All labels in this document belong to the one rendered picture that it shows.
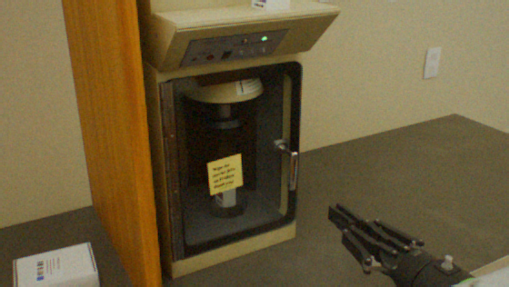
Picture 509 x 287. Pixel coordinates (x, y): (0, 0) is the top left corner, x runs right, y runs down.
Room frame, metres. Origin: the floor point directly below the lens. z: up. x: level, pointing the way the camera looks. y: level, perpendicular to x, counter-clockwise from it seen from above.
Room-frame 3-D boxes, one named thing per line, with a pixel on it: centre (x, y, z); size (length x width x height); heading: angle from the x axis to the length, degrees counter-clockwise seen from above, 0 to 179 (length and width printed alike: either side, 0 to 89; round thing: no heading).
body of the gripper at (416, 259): (0.66, -0.25, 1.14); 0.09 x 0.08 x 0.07; 29
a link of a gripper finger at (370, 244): (0.71, -0.20, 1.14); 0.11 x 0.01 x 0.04; 34
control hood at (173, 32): (0.90, 0.01, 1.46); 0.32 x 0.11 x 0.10; 119
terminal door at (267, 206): (0.94, 0.03, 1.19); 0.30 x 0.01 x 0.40; 119
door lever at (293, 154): (0.97, -0.08, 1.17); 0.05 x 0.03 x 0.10; 29
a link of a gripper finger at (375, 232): (0.72, -0.23, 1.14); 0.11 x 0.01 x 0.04; 24
